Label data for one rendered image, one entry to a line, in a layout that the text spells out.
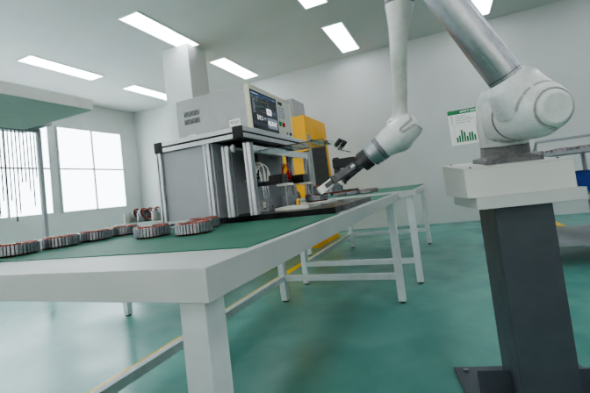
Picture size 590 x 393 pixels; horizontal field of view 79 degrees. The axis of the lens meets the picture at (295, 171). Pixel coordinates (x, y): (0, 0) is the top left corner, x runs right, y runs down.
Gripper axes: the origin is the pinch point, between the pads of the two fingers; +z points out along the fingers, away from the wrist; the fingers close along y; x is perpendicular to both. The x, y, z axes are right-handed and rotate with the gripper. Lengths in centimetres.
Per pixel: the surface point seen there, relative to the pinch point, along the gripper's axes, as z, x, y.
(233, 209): 31.9, 13.6, -14.6
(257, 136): 10.5, 33.9, -4.3
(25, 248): 67, 29, -67
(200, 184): 39, 30, -15
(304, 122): 70, 153, 353
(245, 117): 11.2, 44.7, -2.3
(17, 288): 34, 6, -92
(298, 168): 119, 104, 353
